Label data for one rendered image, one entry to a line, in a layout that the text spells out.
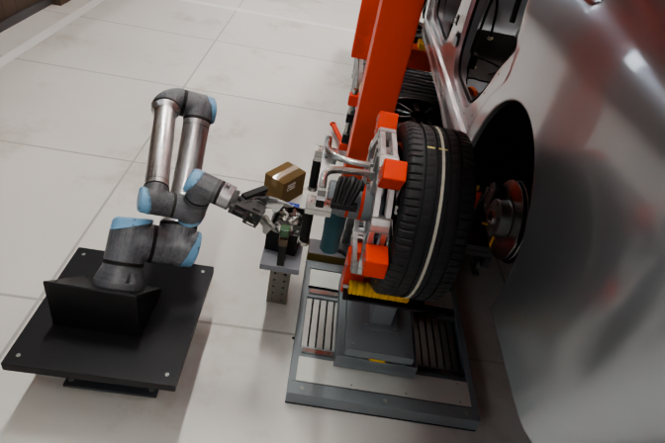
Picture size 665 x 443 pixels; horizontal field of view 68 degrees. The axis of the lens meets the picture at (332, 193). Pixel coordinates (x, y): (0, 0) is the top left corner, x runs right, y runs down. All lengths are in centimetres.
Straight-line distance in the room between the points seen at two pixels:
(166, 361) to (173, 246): 42
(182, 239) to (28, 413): 87
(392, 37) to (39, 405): 200
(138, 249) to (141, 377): 46
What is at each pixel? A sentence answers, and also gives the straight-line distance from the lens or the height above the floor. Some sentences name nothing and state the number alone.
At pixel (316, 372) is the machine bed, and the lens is 227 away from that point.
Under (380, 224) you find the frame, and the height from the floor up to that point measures 97.
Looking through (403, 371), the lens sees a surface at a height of 13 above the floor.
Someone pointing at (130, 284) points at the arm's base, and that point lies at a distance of 200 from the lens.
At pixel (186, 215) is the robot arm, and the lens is 180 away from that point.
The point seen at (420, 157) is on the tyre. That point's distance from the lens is 164.
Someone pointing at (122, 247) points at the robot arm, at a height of 59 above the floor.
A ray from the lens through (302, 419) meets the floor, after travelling 224.
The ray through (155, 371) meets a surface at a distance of 199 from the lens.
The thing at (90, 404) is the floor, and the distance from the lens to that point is 231.
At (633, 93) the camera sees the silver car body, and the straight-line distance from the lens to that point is 132.
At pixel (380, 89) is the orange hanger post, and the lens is 218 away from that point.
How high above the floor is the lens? 195
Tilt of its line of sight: 36 degrees down
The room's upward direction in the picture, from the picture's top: 12 degrees clockwise
